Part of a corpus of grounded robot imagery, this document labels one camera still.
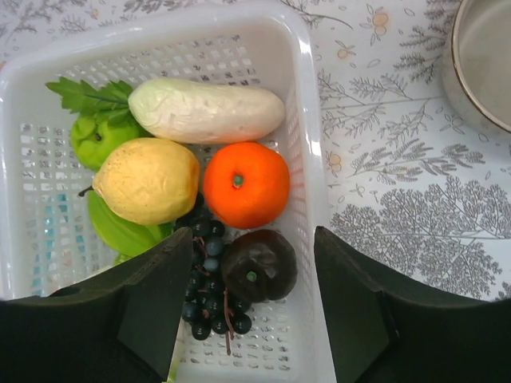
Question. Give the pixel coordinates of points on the green leafy sprig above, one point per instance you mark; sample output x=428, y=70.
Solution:
x=109, y=102

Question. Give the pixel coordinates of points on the dark brown mangosteen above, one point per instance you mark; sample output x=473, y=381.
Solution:
x=259, y=266

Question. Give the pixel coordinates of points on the dark grape bunch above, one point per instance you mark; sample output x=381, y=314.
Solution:
x=208, y=307

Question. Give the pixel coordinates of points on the white radish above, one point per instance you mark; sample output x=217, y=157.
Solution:
x=198, y=113

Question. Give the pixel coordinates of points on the yellow pear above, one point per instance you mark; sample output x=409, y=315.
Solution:
x=148, y=181

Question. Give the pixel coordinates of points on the green bell pepper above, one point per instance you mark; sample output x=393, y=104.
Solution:
x=93, y=141

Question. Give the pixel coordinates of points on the white plastic basket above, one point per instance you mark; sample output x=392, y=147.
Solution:
x=257, y=44

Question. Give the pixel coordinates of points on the floral tablecloth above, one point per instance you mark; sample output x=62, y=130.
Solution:
x=409, y=183

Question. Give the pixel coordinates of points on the beige ceramic bowl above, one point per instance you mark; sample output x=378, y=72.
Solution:
x=476, y=65

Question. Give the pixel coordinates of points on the green starfruit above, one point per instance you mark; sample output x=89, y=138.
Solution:
x=127, y=238

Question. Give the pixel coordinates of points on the orange tangerine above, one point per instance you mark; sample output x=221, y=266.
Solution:
x=246, y=185

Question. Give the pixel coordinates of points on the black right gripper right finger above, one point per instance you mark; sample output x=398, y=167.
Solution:
x=386, y=327

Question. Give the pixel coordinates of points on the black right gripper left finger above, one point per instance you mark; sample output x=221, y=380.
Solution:
x=121, y=324

